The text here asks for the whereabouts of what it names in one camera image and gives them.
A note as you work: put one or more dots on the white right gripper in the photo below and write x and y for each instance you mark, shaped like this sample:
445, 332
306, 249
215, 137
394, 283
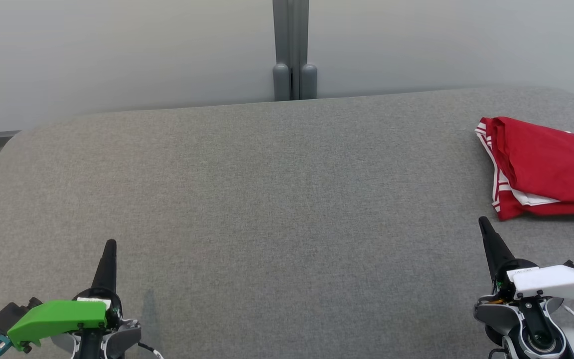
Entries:
556, 281

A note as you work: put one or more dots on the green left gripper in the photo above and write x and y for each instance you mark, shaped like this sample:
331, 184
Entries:
58, 319

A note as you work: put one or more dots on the grey fabric sofa cushion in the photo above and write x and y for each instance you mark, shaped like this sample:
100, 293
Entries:
267, 199

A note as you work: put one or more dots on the red shorts with white band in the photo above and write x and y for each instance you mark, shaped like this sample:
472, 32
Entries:
533, 199

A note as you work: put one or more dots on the red shirt with white stripes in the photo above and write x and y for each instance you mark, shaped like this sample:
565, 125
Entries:
551, 154

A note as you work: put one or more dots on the partition joint post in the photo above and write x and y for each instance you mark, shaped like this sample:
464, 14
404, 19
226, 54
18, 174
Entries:
282, 40

